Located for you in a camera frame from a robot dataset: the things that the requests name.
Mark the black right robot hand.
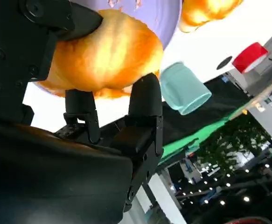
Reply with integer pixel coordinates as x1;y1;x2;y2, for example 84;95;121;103
0;0;164;224

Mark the orange toy bread roll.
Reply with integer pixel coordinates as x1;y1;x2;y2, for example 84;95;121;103
177;0;244;34
36;8;164;100

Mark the green cloth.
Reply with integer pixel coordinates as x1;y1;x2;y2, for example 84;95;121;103
157;114;235;167

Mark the pale green mug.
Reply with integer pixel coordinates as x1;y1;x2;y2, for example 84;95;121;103
160;61;213;116

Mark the green leafy plant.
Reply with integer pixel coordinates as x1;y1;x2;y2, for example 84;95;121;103
196;114;272;179

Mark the black cloth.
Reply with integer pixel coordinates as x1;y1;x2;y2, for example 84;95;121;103
98;78;253;147

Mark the lilac plate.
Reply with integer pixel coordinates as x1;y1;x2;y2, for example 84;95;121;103
36;0;183;97

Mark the black round table grommet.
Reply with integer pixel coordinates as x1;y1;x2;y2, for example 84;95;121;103
216;56;233;70

